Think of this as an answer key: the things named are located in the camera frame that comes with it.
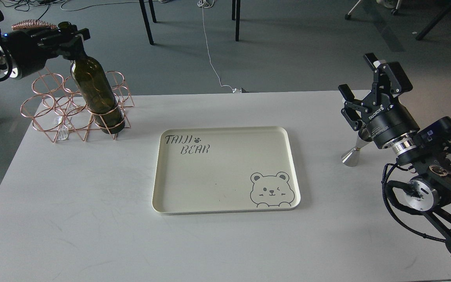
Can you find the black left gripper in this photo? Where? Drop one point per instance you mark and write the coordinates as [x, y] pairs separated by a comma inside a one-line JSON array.
[[31, 48]]

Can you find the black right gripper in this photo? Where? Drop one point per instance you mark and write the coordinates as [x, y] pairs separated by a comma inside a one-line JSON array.
[[388, 118]]

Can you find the dark green wine bottle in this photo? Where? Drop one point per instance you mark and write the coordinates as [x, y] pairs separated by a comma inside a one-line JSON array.
[[92, 82]]

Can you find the silver steel jigger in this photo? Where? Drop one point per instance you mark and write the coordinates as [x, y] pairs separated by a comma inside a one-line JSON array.
[[351, 157]]

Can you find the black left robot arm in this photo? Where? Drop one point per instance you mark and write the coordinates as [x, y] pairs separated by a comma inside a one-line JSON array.
[[5, 58]]

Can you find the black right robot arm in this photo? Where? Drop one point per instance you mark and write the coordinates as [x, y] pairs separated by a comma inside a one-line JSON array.
[[416, 189]]

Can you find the white chair leg top right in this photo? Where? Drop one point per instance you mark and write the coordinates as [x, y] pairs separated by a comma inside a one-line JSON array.
[[392, 5]]

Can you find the black stand leg top right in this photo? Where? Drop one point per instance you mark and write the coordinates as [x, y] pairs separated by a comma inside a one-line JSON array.
[[427, 29]]

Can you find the cream tray with bear print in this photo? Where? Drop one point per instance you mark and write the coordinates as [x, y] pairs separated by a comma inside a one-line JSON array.
[[227, 169]]

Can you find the copper wire wine rack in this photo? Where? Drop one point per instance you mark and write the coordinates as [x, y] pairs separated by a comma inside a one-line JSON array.
[[57, 107]]

